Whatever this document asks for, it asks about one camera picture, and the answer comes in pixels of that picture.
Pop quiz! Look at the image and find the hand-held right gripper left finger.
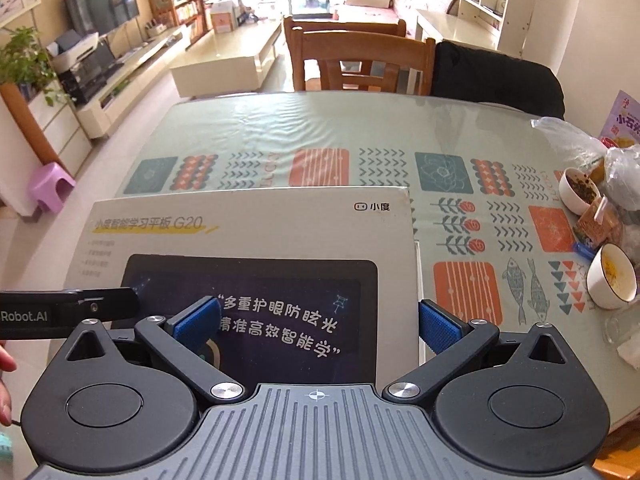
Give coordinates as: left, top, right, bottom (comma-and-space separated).
62, 295, 248, 406

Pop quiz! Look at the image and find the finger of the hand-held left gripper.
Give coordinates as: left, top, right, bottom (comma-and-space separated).
64, 286, 141, 325

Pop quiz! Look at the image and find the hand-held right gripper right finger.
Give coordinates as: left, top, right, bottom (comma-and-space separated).
382, 299, 571, 406

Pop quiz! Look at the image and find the white tablet box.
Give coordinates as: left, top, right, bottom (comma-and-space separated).
64, 186, 420, 395

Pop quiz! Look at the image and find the patterned cloth covered desktop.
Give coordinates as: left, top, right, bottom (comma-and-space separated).
112, 91, 640, 461

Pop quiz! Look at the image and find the person's left hand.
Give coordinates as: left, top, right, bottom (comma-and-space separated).
0, 341, 17, 427

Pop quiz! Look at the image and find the purple plastic stool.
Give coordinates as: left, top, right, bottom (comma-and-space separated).
27, 161, 77, 216

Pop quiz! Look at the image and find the white bowl with yellow soup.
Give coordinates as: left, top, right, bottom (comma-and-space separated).
585, 243, 639, 310

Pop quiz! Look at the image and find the clear glass cup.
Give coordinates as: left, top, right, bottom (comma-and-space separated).
602, 305, 640, 346

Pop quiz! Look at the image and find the brown snack bag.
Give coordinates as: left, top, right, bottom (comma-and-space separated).
572, 195, 624, 252

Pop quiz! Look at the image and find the white bowl with dark food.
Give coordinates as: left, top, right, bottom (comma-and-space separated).
558, 167, 601, 216

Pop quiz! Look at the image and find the clear plastic bag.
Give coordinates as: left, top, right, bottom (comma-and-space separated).
530, 116, 609, 182

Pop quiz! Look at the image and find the black audio device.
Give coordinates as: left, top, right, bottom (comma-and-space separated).
57, 42, 124, 107

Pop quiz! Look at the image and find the long white television cabinet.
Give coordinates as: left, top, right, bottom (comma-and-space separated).
75, 25, 192, 139

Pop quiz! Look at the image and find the crumpled grey plastic bag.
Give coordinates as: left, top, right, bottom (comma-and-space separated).
602, 145, 640, 227

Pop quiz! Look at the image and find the green potted plant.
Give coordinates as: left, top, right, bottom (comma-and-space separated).
0, 26, 69, 107

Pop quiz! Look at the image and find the black jacket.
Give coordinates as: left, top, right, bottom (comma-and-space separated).
431, 40, 566, 122

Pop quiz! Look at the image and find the white printer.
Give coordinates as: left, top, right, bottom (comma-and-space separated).
49, 30, 101, 69

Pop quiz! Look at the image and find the cream low coffee table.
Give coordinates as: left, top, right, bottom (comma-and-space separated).
168, 20, 284, 100

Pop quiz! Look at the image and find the purple snack packet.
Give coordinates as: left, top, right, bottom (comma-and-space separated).
598, 89, 640, 151

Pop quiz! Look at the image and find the wooden chair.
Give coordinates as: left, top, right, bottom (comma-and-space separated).
290, 30, 437, 97
282, 15, 407, 92

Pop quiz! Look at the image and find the cream side table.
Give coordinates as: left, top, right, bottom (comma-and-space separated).
414, 8, 512, 54

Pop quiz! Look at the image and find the flat screen television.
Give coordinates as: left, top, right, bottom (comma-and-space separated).
63, 0, 141, 37

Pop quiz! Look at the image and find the wooden bookshelf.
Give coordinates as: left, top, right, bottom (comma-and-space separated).
144, 0, 206, 41

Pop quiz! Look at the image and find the cardboard box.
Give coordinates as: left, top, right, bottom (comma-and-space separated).
209, 0, 251, 34

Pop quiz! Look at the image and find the covered sofa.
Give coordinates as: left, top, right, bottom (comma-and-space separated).
392, 0, 464, 42

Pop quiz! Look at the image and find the white shelf unit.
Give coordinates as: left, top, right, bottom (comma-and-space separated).
457, 0, 544, 59

